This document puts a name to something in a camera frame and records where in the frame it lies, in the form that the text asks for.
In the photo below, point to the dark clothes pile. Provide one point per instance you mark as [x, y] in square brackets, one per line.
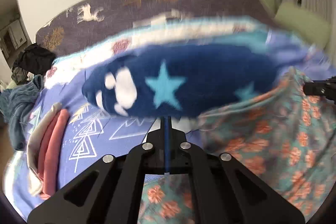
[34, 58]

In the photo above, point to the purple deer print mattress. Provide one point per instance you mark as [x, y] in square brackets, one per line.
[131, 16]

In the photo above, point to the blue printed blanket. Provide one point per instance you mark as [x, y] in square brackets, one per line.
[110, 132]

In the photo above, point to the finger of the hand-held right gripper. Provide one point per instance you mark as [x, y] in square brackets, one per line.
[319, 88]

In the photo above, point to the pink folded cloth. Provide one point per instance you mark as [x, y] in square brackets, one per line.
[53, 150]

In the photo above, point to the navy star fleece garment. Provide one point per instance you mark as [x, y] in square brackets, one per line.
[210, 77]

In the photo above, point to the teal floral garment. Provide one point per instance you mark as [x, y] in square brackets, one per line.
[262, 150]

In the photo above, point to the white folded cloth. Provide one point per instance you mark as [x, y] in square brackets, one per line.
[35, 150]

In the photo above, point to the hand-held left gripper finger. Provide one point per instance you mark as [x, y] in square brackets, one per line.
[164, 145]
[169, 145]

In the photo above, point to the blue denim cloth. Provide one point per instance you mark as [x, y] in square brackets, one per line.
[18, 106]

